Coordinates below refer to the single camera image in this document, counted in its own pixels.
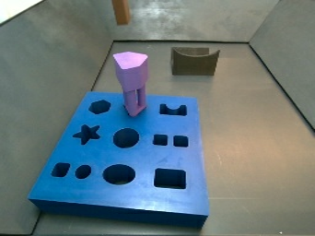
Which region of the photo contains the orange arch block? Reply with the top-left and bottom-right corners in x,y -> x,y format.
112,0 -> 130,25

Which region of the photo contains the purple pentagon peg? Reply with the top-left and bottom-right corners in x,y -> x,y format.
113,52 -> 149,117

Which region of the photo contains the blue shape sorting board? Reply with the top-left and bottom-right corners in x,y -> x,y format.
26,90 -> 211,230

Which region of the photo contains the dark grey block holder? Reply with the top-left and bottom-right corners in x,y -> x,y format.
171,47 -> 220,76

